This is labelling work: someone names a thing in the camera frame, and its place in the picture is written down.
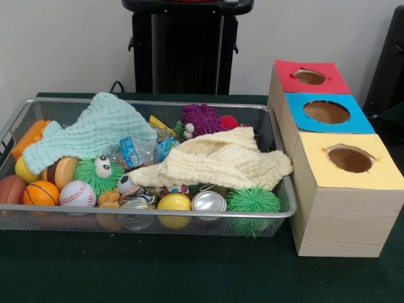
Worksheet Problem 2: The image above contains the black flat panel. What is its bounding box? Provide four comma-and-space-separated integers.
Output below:
362, 5, 404, 121

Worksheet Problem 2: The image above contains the wooden box with three holes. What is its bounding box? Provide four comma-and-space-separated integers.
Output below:
266, 59, 404, 258

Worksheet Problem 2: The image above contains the silver tin can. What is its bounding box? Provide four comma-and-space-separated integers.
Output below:
191, 190, 228, 222

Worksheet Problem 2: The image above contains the white baseball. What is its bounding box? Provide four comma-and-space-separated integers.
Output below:
59, 180, 97, 208

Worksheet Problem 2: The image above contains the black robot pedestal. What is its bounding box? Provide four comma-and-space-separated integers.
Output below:
121, 0, 255, 95

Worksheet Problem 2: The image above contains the silver mesh bin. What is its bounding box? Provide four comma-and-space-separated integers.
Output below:
0, 97, 298, 239

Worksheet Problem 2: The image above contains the plain green spiky ball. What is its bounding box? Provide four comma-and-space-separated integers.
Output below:
225, 184, 282, 238

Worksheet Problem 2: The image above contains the dark green side table cloth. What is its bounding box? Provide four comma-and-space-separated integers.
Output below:
377, 102, 404, 127

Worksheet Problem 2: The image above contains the mint green waffle cloth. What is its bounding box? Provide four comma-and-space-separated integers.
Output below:
22, 92, 158, 175

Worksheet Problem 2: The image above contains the green spiky ball with eyes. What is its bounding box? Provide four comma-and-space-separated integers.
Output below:
74, 155, 126, 196

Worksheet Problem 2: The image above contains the cream waffle cloth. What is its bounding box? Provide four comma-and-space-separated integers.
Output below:
128, 127, 294, 192

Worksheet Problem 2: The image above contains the brown football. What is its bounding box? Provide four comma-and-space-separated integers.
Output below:
0, 175, 28, 205

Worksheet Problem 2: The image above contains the yellow ball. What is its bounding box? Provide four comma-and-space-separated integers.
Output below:
157, 193, 193, 230

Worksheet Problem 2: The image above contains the orange basketball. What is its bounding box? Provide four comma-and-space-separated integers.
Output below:
21, 180, 61, 206

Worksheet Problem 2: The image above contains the purple spiky toy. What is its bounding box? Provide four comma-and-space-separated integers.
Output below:
180, 103, 227, 133

